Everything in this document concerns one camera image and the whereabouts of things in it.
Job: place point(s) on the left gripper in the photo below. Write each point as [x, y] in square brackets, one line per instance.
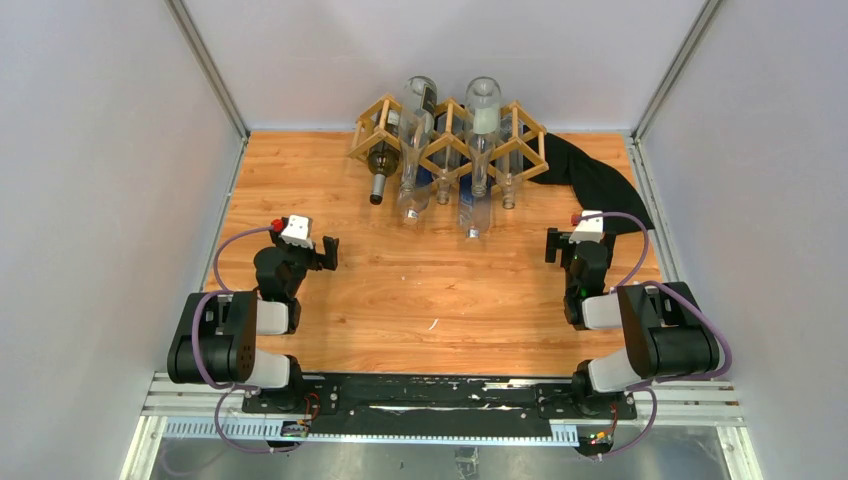
[317, 261]

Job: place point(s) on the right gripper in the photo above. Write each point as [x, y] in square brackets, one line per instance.
[559, 240]

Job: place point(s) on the dark green wine bottle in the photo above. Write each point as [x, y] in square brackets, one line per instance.
[383, 161]

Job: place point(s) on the slim clear glass bottle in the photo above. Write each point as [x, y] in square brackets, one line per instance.
[446, 158]

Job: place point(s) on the clear bottle white label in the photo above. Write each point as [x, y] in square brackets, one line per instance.
[483, 100]

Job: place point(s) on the clear bottle black label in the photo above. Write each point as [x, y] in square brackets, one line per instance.
[417, 120]

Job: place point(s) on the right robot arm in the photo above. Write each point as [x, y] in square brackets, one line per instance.
[664, 337]

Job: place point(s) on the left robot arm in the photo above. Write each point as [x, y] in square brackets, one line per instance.
[215, 341]

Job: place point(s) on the clear blue labelled bottle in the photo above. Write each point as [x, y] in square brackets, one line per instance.
[474, 215]

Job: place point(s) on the small clear glass bottle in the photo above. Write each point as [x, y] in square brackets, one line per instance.
[509, 165]

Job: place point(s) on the clear bottle blue label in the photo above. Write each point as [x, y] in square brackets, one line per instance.
[412, 204]

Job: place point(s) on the wooden lattice wine rack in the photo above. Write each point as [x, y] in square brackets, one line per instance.
[526, 137]

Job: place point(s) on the black cloth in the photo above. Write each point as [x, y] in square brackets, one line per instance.
[596, 185]

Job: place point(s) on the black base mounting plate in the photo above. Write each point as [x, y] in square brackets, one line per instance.
[442, 406]

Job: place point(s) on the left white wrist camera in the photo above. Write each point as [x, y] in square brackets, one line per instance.
[297, 231]

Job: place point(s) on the aluminium rail frame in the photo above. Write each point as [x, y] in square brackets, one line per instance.
[173, 412]

